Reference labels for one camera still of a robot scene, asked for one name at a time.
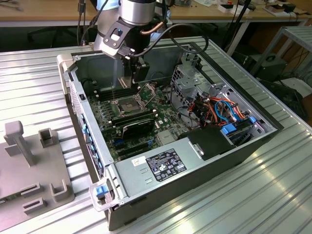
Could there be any white sticker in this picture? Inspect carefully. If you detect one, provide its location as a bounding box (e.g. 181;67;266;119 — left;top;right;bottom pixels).
131;157;147;167

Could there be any black graphics card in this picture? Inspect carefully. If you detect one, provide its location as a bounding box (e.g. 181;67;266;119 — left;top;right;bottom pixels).
121;118;156;140

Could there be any grey PC case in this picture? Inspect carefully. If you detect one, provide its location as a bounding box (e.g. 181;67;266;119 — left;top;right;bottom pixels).
56;41;285;232

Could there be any black power supply label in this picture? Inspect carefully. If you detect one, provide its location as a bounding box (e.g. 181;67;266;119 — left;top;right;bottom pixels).
145;149;188;183

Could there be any black equipment box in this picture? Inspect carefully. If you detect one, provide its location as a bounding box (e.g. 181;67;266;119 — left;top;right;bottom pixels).
255;55;288;82

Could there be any black expansion slot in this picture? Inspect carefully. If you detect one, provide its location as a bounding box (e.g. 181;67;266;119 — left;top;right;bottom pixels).
114;140;149;152
118;146;150;158

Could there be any wooden desk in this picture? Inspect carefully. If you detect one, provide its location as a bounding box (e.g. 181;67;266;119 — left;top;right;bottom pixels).
0;0;312;28

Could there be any silver power supply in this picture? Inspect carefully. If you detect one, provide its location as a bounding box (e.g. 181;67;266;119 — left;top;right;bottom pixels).
114;138;205;198

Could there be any metal shelf frame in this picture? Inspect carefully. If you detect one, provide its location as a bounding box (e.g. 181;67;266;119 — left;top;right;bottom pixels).
250;25;312;82

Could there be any white box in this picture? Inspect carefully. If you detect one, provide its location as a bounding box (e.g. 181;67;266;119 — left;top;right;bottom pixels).
217;3;250;13

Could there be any blue wire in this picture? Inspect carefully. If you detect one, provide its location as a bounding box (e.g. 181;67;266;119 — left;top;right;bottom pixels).
214;99;239;122

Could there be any green motherboard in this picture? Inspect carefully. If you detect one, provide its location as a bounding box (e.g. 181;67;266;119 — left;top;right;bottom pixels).
86;81;187;163

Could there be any copper cable tube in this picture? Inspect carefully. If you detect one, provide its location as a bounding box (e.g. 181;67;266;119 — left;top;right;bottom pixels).
140;21;168;35

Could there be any CPU socket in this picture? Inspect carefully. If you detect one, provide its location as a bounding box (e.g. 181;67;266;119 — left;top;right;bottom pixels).
114;96;147;116

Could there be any blue case latch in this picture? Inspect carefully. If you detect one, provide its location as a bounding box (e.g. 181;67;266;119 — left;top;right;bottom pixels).
95;186;108;198

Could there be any silver drive cage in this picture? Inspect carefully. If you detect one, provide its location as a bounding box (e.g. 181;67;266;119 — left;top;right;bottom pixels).
170;63;213;117

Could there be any green RAM stick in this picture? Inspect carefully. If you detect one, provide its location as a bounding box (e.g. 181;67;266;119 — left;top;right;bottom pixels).
0;192;24;203

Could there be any grey parts rack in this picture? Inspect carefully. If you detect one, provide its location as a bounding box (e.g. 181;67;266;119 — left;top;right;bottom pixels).
0;120;77;215

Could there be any blue disk carrier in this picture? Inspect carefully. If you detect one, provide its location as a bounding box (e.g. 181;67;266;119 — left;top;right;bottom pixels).
220;122;239;135

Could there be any metal socket cover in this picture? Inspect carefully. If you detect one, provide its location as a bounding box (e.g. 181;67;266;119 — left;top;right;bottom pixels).
136;82;158;103

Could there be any orange wire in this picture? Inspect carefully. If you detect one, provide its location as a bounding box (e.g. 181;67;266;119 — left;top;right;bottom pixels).
192;97;246;122

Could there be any silver chipset heatsink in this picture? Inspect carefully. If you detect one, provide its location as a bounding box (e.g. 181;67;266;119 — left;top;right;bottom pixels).
157;131;178;144

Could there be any black plastic shroud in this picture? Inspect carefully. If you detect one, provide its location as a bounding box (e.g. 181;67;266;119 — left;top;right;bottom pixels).
177;126;237;162

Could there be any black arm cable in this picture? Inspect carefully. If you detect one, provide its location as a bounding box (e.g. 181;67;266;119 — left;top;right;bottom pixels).
135;23;210;58
77;0;110;47

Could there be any clear plastic corner piece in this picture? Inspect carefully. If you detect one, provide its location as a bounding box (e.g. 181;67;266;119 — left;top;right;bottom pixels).
89;178;120;212

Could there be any silver CPU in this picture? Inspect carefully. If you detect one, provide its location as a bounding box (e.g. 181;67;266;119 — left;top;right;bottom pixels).
117;76;134;89

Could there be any brown cardboard box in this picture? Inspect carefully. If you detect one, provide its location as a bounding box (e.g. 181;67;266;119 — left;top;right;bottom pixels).
264;3;286;16

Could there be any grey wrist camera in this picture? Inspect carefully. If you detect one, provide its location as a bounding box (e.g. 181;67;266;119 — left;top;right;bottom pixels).
100;19;134;59

